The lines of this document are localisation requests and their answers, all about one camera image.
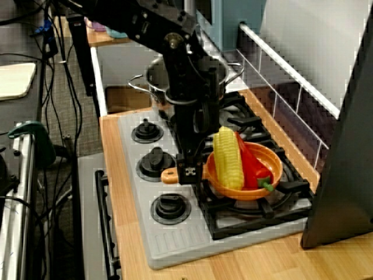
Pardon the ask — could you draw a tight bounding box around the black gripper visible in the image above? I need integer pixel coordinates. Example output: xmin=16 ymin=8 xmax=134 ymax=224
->
xmin=173 ymin=99 xmax=221 ymax=186

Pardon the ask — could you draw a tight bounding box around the yellow toy corn cob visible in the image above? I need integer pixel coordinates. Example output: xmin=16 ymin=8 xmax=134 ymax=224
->
xmin=212 ymin=125 xmax=245 ymax=190

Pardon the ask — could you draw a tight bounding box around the red toy bell pepper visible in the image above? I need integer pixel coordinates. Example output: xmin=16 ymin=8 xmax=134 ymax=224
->
xmin=234 ymin=131 xmax=275 ymax=193

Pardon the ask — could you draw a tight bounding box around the orange toy frying pan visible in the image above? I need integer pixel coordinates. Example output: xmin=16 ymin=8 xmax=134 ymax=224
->
xmin=160 ymin=142 xmax=284 ymax=202

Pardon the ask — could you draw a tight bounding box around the stainless steel pot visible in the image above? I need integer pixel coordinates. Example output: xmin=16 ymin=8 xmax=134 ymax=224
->
xmin=128 ymin=55 xmax=244 ymax=113

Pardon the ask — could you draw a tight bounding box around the black stove knob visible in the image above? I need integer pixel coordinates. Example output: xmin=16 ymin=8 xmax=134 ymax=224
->
xmin=136 ymin=146 xmax=178 ymax=181
xmin=131 ymin=118 xmax=164 ymax=144
xmin=150 ymin=192 xmax=192 ymax=225

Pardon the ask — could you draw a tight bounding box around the grey toy stove panel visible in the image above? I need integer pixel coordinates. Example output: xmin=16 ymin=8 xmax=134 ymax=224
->
xmin=117 ymin=110 xmax=314 ymax=271

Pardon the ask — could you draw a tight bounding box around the black burner grate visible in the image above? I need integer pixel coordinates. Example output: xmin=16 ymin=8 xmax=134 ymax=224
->
xmin=167 ymin=92 xmax=315 ymax=240

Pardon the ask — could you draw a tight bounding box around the white toy kitchen cabinet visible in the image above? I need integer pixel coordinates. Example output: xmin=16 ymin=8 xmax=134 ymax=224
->
xmin=77 ymin=29 xmax=373 ymax=280

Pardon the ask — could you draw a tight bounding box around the dark tile backsplash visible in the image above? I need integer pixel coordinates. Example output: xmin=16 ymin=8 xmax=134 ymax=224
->
xmin=237 ymin=49 xmax=332 ymax=173

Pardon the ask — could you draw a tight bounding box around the green clamp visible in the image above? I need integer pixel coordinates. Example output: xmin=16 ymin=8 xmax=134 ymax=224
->
xmin=7 ymin=121 xmax=56 ymax=169

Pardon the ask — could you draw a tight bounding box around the dark side panel board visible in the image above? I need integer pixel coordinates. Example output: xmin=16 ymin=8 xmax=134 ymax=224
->
xmin=300 ymin=0 xmax=373 ymax=249

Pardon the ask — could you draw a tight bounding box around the light blue plastic bowl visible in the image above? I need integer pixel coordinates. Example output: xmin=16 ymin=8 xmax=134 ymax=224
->
xmin=104 ymin=26 xmax=129 ymax=39

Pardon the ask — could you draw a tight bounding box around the purple plastic cup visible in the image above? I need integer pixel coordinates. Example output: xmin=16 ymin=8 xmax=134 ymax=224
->
xmin=84 ymin=17 xmax=106 ymax=32

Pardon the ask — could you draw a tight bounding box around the cream flat board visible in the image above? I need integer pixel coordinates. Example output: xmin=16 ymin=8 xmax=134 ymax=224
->
xmin=0 ymin=62 xmax=37 ymax=102

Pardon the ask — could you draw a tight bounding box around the blue plastic clip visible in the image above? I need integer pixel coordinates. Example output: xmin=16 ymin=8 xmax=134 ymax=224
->
xmin=30 ymin=19 xmax=55 ymax=37

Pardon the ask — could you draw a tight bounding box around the black oven door handle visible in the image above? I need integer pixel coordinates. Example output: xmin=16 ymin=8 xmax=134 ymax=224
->
xmin=94 ymin=170 xmax=120 ymax=280

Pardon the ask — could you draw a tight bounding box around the black metal post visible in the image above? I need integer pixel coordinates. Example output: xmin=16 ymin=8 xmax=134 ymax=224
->
xmin=65 ymin=11 xmax=96 ymax=97

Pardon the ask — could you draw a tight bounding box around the silver aluminium frame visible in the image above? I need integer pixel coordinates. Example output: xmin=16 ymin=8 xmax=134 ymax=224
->
xmin=0 ymin=122 xmax=38 ymax=280

